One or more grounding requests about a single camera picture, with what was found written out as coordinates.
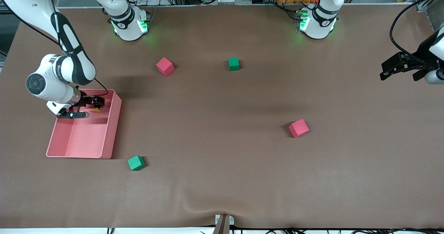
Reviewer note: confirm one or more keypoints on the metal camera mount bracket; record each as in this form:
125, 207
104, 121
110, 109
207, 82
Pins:
223, 222

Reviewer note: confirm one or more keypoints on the brown table mat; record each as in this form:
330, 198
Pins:
222, 157

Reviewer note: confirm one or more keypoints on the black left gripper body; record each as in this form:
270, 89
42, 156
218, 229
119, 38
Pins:
422, 51

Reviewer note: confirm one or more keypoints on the green foam cube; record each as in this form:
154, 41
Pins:
135, 163
233, 64

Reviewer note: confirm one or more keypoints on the orange mushroom push button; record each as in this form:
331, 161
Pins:
96, 110

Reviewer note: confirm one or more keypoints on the white terminal strip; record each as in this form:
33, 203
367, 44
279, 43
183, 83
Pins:
225, 0

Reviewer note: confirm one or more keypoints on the pink foam cube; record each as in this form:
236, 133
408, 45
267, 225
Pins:
164, 67
298, 128

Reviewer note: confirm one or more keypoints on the pink plastic bin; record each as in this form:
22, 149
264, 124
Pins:
86, 140

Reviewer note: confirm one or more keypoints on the aluminium frame rail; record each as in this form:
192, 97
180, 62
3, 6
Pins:
425, 7

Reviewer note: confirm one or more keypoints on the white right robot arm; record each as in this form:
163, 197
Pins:
62, 69

